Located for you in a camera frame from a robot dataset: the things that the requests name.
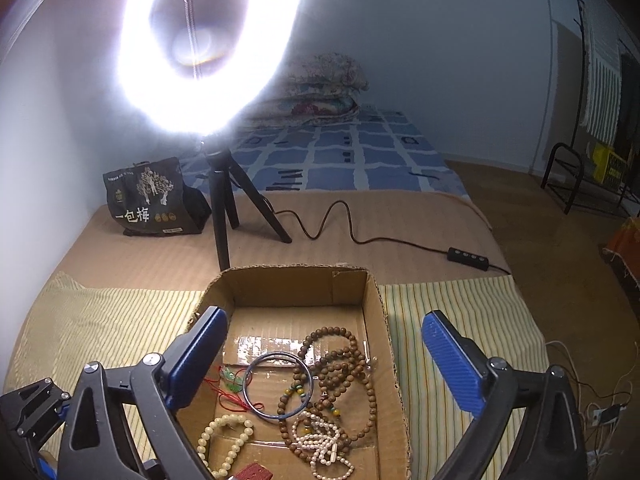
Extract black power cable with switch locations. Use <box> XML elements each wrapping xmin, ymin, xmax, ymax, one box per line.
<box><xmin>259</xmin><ymin>199</ymin><xmax>512</xmax><ymax>276</ymax></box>

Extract black tripod stand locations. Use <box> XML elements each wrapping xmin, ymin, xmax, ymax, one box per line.
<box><xmin>202</xmin><ymin>139</ymin><xmax>292</xmax><ymax>271</ymax></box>

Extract striped yellow cloth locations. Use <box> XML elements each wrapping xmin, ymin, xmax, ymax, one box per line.
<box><xmin>4</xmin><ymin>266</ymin><xmax>549</xmax><ymax>479</ymax></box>

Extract black metal rack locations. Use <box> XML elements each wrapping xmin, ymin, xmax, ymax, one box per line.
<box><xmin>540</xmin><ymin>142</ymin><xmax>639</xmax><ymax>218</ymax></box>

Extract green jade red-string pendant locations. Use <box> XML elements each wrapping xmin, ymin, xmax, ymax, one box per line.
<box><xmin>209</xmin><ymin>365</ymin><xmax>250</xmax><ymax>413</ymax></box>

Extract tan bed cover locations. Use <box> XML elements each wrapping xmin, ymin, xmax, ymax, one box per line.
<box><xmin>58</xmin><ymin>191</ymin><xmax>509</xmax><ymax>290</ymax></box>

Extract black bangle ring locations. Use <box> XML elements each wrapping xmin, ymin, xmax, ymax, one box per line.
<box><xmin>243</xmin><ymin>351</ymin><xmax>317</xmax><ymax>418</ymax></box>

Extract cream bead bracelet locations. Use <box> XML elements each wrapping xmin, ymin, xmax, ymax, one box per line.
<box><xmin>196</xmin><ymin>413</ymin><xmax>255</xmax><ymax>480</ymax></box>

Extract red leather watch strap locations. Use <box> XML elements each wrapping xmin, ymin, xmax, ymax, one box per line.
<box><xmin>234</xmin><ymin>462</ymin><xmax>276</xmax><ymax>480</ymax></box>

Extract bright ring light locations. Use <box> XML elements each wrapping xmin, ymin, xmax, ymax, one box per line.
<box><xmin>115</xmin><ymin>0</ymin><xmax>302</xmax><ymax>136</ymax></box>

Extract black snack bag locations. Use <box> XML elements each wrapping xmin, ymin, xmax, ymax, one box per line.
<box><xmin>103</xmin><ymin>157</ymin><xmax>212</xmax><ymax>237</ymax></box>

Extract white bead necklace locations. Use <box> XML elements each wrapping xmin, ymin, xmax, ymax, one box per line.
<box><xmin>290</xmin><ymin>408</ymin><xmax>356</xmax><ymax>480</ymax></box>

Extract cardboard box tray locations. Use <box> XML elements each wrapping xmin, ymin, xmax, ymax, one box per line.
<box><xmin>179</xmin><ymin>266</ymin><xmax>410</xmax><ymax>479</ymax></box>

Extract white cables on floor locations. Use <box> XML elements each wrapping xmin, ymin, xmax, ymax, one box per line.
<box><xmin>544</xmin><ymin>339</ymin><xmax>640</xmax><ymax>480</ymax></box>

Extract floral folded quilt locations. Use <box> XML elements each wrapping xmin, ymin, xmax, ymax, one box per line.
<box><xmin>241</xmin><ymin>52</ymin><xmax>369</xmax><ymax>125</ymax></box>

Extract brown wooden bead necklace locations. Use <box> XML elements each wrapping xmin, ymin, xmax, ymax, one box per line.
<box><xmin>276</xmin><ymin>325</ymin><xmax>379</xmax><ymax>461</ymax></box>

